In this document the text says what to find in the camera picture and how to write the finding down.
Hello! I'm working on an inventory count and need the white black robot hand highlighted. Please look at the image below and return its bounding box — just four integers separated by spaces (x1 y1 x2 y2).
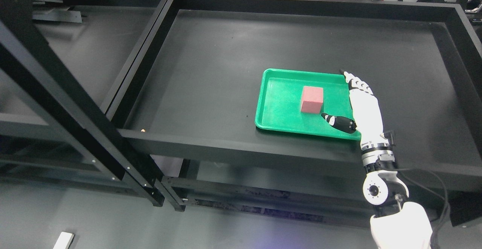
321 71 389 147

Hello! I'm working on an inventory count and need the pink foam block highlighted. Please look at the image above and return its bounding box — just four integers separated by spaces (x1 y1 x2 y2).
300 86 324 115

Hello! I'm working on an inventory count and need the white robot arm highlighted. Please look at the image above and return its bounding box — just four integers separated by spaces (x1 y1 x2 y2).
360 140 433 249

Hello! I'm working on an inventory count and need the green plastic tray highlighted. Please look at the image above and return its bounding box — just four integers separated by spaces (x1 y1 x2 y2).
255 68 360 141

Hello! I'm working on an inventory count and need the black metal shelf right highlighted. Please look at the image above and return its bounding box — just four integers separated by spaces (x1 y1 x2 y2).
107 0 481 226

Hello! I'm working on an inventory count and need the black metal shelf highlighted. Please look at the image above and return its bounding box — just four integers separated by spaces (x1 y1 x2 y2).
107 0 481 226
1 0 165 207

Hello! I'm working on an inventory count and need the black metal shelf left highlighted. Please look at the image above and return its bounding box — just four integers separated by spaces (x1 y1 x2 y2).
1 0 165 207

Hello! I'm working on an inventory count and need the white desk with legs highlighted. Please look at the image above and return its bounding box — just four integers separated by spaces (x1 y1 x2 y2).
53 231 75 249

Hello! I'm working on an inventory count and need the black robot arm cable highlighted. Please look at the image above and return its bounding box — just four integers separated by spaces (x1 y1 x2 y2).
392 168 450 249

